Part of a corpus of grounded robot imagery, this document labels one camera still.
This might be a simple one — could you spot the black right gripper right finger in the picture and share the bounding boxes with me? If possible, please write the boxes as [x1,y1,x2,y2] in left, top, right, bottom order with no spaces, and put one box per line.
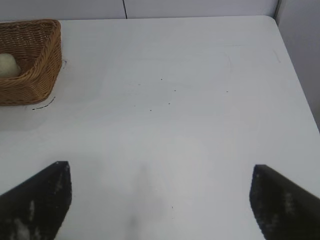
[249,164,320,240]

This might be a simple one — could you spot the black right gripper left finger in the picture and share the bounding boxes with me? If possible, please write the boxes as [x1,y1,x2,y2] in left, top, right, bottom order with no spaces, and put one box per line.
[0,160,73,240]

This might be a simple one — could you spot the pale yellow egg yolk pastry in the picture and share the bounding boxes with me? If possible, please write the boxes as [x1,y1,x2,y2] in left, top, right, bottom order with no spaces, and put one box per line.
[0,53,21,77]

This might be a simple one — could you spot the brown woven wicker basket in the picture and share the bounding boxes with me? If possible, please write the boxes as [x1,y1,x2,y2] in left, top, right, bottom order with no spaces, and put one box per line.
[0,19,63,107]

